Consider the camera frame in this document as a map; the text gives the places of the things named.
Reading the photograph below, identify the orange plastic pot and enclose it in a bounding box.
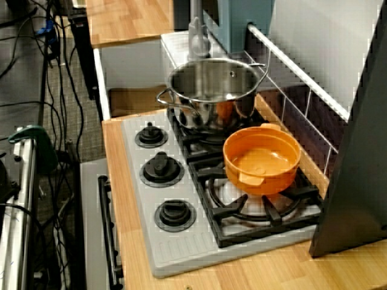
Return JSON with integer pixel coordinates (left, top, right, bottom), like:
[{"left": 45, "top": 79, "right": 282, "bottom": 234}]
[{"left": 223, "top": 123, "right": 302, "bottom": 196}]

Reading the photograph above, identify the black stove knob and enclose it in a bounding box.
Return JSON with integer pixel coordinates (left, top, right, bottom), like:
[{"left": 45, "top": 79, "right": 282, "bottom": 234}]
[
  {"left": 139, "top": 150, "right": 185, "bottom": 189},
  {"left": 154, "top": 199, "right": 197, "bottom": 233},
  {"left": 134, "top": 121, "right": 169, "bottom": 149}
]

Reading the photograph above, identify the stainless steel pot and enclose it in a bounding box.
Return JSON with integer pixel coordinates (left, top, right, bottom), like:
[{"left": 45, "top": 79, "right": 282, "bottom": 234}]
[{"left": 156, "top": 59, "right": 269, "bottom": 131}]

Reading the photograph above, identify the gray stove top plate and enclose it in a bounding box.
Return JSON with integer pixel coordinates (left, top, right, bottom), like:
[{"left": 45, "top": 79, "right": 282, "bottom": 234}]
[{"left": 120, "top": 108, "right": 326, "bottom": 279}]

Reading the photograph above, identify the black burner grate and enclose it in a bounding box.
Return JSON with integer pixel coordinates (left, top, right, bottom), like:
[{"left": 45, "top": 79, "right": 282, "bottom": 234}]
[
  {"left": 187, "top": 156, "right": 324, "bottom": 249},
  {"left": 167, "top": 105, "right": 268, "bottom": 166}
]

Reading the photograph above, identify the white sink basin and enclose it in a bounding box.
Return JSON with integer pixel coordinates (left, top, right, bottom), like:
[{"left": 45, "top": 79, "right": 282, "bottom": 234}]
[{"left": 93, "top": 31, "right": 242, "bottom": 121}]

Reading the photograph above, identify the gray toy faucet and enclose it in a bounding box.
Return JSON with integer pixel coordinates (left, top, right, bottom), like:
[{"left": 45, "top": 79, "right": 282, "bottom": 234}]
[{"left": 187, "top": 0, "right": 212, "bottom": 61}]

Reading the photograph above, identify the gray oven door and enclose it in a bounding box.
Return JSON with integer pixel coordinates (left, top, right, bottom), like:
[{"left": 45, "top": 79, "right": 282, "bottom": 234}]
[{"left": 79, "top": 158, "right": 126, "bottom": 290}]

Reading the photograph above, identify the green clamp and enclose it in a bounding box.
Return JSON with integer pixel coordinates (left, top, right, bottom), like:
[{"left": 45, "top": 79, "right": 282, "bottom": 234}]
[{"left": 7, "top": 126, "right": 58, "bottom": 176}]

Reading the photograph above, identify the black oven door handle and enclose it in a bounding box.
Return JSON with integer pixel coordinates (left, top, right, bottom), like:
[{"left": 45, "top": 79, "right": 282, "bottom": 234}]
[{"left": 97, "top": 174, "right": 125, "bottom": 290}]

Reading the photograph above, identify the black cable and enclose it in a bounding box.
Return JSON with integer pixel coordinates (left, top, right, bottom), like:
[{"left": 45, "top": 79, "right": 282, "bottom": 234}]
[
  {"left": 37, "top": 0, "right": 54, "bottom": 127},
  {"left": 0, "top": 202, "right": 49, "bottom": 290},
  {"left": 59, "top": 14, "right": 85, "bottom": 160}
]

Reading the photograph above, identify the black upright post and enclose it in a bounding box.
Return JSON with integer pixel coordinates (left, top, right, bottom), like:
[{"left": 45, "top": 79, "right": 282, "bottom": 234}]
[{"left": 68, "top": 0, "right": 99, "bottom": 100}]

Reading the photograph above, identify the blue cable connector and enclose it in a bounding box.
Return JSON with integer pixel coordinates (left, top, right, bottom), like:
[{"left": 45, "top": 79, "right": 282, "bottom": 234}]
[{"left": 34, "top": 19, "right": 58, "bottom": 46}]

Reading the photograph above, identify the silver metal frame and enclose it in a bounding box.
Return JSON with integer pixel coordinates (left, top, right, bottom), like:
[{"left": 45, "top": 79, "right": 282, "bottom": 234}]
[{"left": 0, "top": 129, "right": 40, "bottom": 290}]

